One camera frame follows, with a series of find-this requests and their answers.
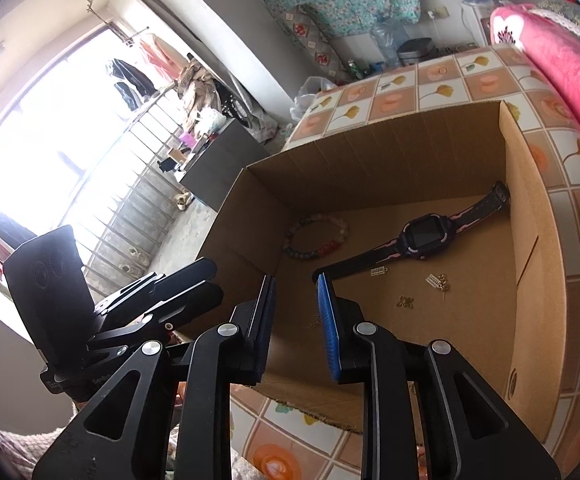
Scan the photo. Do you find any dark low cabinet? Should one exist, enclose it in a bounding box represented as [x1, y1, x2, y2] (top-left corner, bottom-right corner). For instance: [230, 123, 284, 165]
[177, 120, 271, 211]

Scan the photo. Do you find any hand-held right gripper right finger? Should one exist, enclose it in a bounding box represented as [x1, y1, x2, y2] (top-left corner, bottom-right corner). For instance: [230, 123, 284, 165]
[316, 272, 558, 480]

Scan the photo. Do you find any grey-green lace-edged pillow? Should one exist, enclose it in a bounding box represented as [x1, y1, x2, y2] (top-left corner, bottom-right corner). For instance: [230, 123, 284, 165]
[532, 0, 580, 56]

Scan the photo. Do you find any person's left forearm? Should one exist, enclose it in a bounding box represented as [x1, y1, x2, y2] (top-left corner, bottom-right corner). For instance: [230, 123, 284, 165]
[0, 410, 78, 480]

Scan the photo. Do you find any white plastic bag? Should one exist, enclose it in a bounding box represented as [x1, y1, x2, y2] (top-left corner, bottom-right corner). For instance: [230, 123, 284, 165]
[294, 76, 331, 121]

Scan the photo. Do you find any dark hanging jacket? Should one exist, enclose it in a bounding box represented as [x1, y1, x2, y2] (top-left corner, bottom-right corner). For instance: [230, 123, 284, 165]
[108, 58, 158, 111]

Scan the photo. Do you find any clear large plastic bottle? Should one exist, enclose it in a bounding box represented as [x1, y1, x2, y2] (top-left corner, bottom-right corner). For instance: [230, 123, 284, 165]
[370, 17, 405, 68]

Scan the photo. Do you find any multicoloured bead bracelet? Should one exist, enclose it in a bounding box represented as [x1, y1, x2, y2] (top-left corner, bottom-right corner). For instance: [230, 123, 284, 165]
[284, 214, 351, 262]

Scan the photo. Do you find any pink hanging garment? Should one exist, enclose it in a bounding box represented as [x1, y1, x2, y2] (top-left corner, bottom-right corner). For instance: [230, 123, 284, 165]
[140, 32, 187, 81]

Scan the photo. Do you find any metal window railing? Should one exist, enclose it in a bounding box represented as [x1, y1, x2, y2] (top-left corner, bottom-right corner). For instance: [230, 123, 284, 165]
[60, 85, 205, 301]

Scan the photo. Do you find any patterned folded mat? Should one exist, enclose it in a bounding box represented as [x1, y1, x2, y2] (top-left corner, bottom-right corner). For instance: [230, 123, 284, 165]
[284, 5, 351, 86]

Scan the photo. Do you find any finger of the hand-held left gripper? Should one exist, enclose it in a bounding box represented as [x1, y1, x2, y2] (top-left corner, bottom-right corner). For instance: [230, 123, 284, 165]
[142, 282, 223, 333]
[152, 258, 218, 305]

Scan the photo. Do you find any brown cardboard box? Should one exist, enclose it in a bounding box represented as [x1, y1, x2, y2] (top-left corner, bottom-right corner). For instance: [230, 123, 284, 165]
[177, 100, 571, 433]

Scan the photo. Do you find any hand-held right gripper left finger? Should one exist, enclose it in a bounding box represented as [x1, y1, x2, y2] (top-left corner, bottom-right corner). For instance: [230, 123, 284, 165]
[32, 274, 277, 480]

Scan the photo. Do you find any white water dispenser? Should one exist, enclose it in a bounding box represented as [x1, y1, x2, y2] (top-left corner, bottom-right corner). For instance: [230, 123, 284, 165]
[462, 0, 496, 48]

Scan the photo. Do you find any pink floral blanket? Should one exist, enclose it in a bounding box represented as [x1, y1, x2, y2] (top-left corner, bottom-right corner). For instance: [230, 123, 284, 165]
[490, 2, 580, 186]

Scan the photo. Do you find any black pink digital watch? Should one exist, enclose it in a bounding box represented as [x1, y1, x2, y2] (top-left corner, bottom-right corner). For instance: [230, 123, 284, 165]
[312, 181, 512, 283]

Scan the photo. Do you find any grey rice cooker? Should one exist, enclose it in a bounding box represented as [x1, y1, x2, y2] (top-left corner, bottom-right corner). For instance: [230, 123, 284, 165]
[397, 37, 441, 67]

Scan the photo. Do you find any pile of clothes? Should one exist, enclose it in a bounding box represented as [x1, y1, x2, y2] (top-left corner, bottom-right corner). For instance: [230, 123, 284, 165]
[177, 57, 225, 111]

